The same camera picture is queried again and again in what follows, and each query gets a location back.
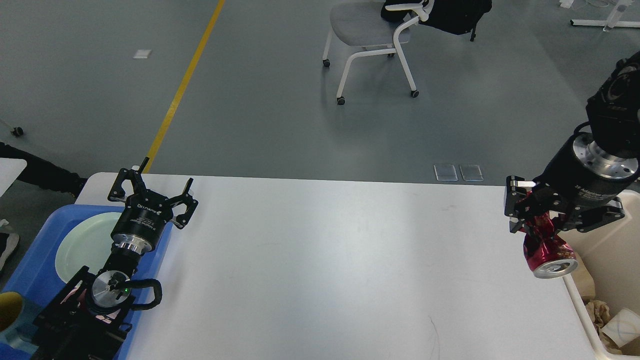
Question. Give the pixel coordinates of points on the beige plastic bin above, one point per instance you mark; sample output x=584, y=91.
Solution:
x=611, y=254

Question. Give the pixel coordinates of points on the teal mug yellow inside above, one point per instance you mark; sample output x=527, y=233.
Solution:
x=17, y=316

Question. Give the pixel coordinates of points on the red small packet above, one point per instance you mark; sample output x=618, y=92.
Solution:
x=547, y=255

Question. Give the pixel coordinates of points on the person dark clothing left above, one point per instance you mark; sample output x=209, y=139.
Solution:
x=41, y=173

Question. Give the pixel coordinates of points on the light green plate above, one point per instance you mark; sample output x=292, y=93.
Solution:
x=87, y=244

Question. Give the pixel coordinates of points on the white grey office chair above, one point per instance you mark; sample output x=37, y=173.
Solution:
x=359, y=24

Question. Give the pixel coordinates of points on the napkin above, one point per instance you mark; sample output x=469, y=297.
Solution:
x=599, y=314

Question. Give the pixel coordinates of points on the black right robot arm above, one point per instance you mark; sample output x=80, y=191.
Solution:
x=612, y=117

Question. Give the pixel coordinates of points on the white stand base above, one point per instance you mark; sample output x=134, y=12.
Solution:
x=613, y=20

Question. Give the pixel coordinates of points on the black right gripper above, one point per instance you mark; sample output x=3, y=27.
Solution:
x=586, y=176

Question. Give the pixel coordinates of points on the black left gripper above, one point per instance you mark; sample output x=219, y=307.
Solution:
x=142, y=222

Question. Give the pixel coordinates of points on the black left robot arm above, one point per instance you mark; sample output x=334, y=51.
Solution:
x=86, y=319

